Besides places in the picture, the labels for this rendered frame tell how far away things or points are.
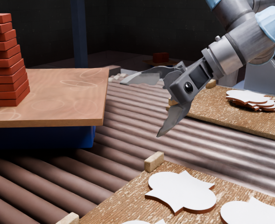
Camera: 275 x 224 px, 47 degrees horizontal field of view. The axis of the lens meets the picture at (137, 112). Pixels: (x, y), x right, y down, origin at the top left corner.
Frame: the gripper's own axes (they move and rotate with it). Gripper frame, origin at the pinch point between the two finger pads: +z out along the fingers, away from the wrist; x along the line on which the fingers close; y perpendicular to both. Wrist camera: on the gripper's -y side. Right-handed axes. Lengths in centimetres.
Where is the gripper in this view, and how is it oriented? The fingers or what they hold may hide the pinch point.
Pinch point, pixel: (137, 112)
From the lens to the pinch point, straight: 71.4
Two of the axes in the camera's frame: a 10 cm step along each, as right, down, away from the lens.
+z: -8.1, 5.0, 3.0
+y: 1.6, -2.9, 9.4
